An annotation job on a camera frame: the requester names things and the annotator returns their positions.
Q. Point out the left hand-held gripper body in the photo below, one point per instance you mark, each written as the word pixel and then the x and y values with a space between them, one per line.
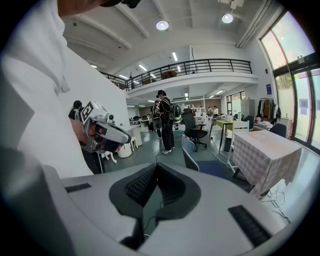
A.
pixel 92 112

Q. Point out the blue chair with white stitching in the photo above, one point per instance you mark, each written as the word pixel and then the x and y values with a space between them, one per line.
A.
pixel 190 155

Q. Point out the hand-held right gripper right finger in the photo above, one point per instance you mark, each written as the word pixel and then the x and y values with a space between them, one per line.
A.
pixel 182 195

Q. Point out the person's white shirt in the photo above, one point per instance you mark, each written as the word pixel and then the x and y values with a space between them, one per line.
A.
pixel 37 87

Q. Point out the green top table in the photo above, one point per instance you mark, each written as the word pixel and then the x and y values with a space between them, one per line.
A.
pixel 225 123

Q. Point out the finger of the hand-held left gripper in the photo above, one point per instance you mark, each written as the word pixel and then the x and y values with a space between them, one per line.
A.
pixel 111 147
pixel 115 133

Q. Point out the person's left hand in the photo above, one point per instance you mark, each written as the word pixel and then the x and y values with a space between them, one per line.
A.
pixel 94 130

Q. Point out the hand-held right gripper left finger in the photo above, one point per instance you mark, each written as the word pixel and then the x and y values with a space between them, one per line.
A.
pixel 130 197

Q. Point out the blue wall poster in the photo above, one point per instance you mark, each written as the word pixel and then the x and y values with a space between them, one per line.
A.
pixel 269 89

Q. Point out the glass entrance doors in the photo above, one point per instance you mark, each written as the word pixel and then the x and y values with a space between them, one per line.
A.
pixel 300 100

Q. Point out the person's black trousers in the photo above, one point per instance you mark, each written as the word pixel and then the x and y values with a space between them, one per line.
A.
pixel 93 161

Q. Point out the black balcony railing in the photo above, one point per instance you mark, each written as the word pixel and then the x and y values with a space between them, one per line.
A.
pixel 200 66

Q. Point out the person's left forearm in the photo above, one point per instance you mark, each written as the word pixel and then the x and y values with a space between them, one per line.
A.
pixel 77 130

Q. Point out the round ceiling lamp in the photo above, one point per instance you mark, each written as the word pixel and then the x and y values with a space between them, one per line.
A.
pixel 162 25
pixel 227 18

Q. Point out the white round pedestal table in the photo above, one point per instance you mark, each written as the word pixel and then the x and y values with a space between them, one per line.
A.
pixel 135 136

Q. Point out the grey metal lockers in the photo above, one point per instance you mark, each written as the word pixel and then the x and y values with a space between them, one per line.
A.
pixel 247 108

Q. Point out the clothes rack with garments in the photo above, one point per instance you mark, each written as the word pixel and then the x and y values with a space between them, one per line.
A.
pixel 268 110

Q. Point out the person's chin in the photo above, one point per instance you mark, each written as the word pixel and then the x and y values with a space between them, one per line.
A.
pixel 80 7

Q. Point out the black office chair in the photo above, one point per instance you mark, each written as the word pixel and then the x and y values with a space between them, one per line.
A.
pixel 192 125

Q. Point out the dark waste bin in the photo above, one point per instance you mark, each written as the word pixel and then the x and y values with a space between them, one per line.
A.
pixel 228 145

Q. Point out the table with beige tablecloth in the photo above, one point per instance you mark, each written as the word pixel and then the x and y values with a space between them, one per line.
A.
pixel 262 147

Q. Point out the dark blue shell chair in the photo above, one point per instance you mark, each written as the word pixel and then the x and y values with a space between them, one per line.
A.
pixel 249 121
pixel 278 130

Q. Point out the white wooden slatted chair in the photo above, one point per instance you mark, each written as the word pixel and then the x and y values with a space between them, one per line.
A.
pixel 240 126

